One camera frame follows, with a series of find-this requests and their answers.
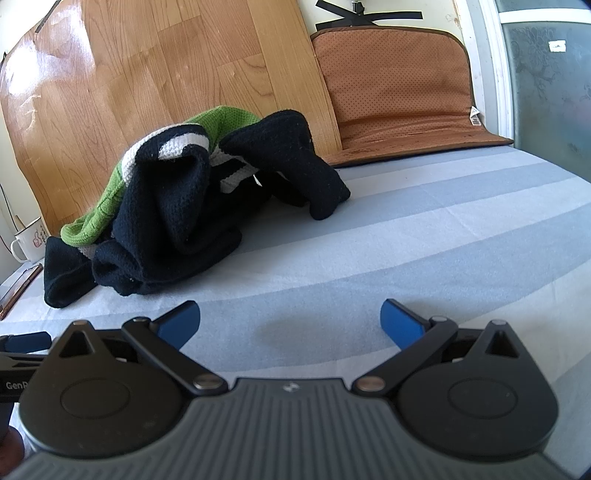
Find frosted glass door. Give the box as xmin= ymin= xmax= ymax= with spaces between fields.
xmin=496 ymin=0 xmax=591 ymax=181

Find brown wooden tray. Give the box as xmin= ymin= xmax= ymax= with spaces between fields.
xmin=0 ymin=264 xmax=44 ymax=321

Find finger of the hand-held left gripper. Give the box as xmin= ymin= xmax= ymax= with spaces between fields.
xmin=0 ymin=331 xmax=52 ymax=354

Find navy green white knit sweater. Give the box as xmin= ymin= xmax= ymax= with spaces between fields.
xmin=44 ymin=106 xmax=352 ymax=309

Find white enamel mug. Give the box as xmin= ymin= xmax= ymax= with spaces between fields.
xmin=10 ymin=219 xmax=49 ymax=264

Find blue white striped bed sheet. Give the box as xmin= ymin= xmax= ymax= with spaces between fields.
xmin=0 ymin=147 xmax=591 ymax=380

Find black stand legs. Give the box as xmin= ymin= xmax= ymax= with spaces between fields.
xmin=315 ymin=0 xmax=424 ymax=29

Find brown perforated mat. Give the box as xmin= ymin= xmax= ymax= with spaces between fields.
xmin=310 ymin=28 xmax=515 ymax=168

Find wood pattern vinyl sheet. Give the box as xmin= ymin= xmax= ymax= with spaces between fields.
xmin=0 ymin=0 xmax=343 ymax=232

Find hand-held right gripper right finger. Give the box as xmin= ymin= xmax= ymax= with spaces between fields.
xmin=355 ymin=298 xmax=529 ymax=395

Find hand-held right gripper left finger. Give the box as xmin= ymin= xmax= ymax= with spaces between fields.
xmin=46 ymin=300 xmax=228 ymax=397

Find white door frame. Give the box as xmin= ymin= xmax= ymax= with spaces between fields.
xmin=478 ymin=0 xmax=515 ymax=139

